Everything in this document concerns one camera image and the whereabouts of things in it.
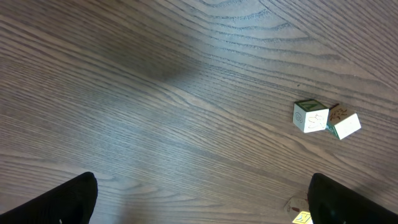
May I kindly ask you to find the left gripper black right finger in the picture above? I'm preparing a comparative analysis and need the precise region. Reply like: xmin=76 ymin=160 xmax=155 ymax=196
xmin=308 ymin=173 xmax=397 ymax=224

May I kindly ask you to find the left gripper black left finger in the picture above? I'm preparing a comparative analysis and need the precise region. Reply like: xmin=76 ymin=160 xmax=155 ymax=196
xmin=1 ymin=172 xmax=98 ymax=224

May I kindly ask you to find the yellow wooden block far left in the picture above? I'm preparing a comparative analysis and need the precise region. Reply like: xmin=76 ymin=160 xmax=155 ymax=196
xmin=284 ymin=197 xmax=313 ymax=224

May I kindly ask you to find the white wooden block red drawing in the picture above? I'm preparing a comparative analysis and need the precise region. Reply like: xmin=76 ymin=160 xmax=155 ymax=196
xmin=326 ymin=104 xmax=361 ymax=140

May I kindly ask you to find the white wooden block green side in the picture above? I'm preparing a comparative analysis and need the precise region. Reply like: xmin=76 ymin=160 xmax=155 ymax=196
xmin=292 ymin=99 xmax=330 ymax=133

